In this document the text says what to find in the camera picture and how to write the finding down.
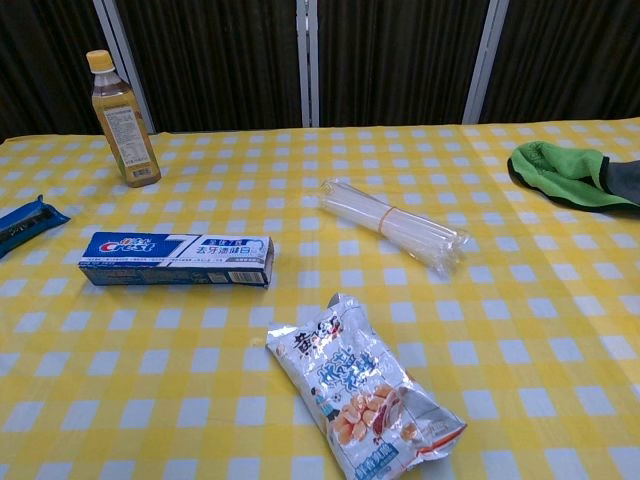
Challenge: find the blue white toothpaste box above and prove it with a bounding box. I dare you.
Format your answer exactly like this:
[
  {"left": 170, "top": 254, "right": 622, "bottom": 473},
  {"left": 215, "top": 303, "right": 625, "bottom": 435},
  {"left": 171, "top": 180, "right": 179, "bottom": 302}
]
[{"left": 77, "top": 231, "right": 276, "bottom": 290}]

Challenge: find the clear bundle of straws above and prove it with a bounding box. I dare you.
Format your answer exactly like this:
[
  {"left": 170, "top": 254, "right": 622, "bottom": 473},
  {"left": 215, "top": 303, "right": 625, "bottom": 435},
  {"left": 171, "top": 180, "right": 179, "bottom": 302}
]
[{"left": 318, "top": 177, "right": 471, "bottom": 275}]

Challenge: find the silver snack bag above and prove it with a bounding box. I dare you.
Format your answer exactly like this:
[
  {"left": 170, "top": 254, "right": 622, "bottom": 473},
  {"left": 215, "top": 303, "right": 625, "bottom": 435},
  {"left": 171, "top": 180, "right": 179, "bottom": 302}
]
[{"left": 264, "top": 292, "right": 469, "bottom": 480}]

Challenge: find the yellow checked tablecloth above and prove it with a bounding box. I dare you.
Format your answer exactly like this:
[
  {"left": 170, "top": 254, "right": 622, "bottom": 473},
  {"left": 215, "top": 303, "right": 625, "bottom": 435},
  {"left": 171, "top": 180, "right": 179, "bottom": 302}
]
[{"left": 0, "top": 117, "right": 640, "bottom": 480}]

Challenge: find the yellow-capped tea bottle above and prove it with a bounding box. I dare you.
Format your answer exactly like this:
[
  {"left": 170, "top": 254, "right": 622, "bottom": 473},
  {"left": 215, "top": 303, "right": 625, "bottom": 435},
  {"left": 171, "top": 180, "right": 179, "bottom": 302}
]
[{"left": 84, "top": 48, "right": 163, "bottom": 189}]

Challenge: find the green and grey cloth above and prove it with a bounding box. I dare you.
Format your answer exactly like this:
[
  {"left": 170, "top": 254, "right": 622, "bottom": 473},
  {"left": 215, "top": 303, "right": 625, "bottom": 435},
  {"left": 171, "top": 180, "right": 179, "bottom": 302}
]
[{"left": 506, "top": 140, "right": 640, "bottom": 215}]

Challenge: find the blue cookie package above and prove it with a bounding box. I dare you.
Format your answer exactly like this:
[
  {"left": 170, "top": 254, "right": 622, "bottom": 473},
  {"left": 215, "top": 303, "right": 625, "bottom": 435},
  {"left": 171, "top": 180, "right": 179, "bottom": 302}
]
[{"left": 0, "top": 193, "right": 72, "bottom": 260}]

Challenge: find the white partition frame post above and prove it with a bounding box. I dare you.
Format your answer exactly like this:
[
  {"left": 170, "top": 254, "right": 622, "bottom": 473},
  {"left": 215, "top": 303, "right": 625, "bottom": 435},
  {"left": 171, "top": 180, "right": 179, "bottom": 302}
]
[
  {"left": 460, "top": 0, "right": 512, "bottom": 126},
  {"left": 294, "top": 0, "right": 321, "bottom": 129},
  {"left": 92, "top": 0, "right": 157, "bottom": 135}
]

